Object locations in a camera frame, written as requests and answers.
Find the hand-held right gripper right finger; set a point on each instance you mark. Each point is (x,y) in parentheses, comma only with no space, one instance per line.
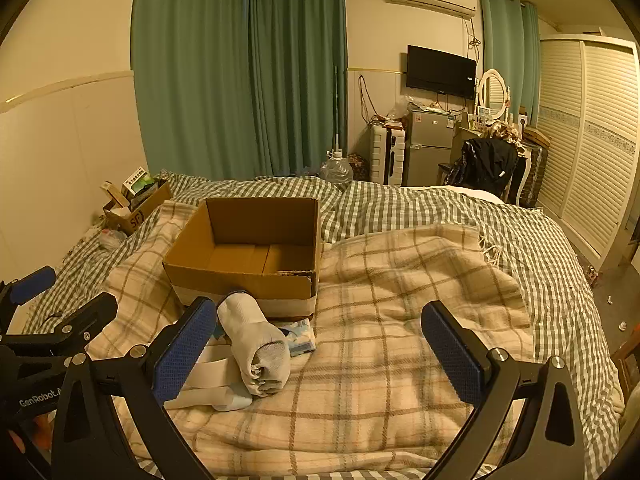
(452,355)

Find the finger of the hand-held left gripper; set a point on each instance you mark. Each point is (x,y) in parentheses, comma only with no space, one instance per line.
(34,282)
(90,312)

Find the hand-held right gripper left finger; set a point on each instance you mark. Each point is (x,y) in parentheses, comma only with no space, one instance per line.
(184,352)

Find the white band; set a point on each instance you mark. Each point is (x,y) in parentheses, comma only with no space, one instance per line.
(205,369)

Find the white rounded object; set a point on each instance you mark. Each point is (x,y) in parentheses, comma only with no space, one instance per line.
(222,400)

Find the white sock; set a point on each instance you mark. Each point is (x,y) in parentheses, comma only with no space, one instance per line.
(255,340)

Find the brown cardboard box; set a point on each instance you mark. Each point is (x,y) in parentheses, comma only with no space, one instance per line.
(240,280)

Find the blue white tissue packet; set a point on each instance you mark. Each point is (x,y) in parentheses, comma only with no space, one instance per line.
(300,340)

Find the clear plastic bag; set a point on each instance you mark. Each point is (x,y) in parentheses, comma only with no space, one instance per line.
(111,239)

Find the beige plaid blanket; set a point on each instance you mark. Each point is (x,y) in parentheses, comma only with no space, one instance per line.
(375,360)

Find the small printed cardboard box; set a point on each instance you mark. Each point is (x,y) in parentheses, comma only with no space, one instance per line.
(136,221)

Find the slim beige carton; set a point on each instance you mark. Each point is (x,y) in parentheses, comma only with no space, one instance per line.
(114,194)

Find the green white carton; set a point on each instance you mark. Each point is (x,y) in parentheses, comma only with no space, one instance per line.
(137,180)

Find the brown wooden furniture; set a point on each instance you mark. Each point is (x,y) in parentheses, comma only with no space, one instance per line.
(629,360)

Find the black jacket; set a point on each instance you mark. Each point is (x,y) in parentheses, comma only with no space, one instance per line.
(487,162)

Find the dark suitcase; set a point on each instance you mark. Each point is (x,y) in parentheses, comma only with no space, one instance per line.
(536,175)

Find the silver fridge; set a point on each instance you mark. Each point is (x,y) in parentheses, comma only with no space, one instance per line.
(427,150)

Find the dark patterned bag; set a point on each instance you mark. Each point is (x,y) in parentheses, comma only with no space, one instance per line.
(359,166)

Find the white suitcase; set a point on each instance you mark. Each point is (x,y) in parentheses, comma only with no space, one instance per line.
(385,155)

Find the clear water jug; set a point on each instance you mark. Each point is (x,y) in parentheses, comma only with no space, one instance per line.
(336,169)

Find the crumpled plastic bag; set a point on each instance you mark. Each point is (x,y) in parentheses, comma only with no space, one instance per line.
(400,107)

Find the white louvred wardrobe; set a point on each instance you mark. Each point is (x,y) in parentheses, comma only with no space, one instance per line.
(590,135)

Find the white oval mirror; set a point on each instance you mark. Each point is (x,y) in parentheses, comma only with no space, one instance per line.
(492,89)

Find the thin metal pole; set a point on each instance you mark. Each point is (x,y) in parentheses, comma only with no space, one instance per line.
(338,110)

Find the light green curtain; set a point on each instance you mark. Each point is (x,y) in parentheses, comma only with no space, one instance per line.
(510,60)

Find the black wall television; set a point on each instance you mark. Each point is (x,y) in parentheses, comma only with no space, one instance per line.
(440,71)

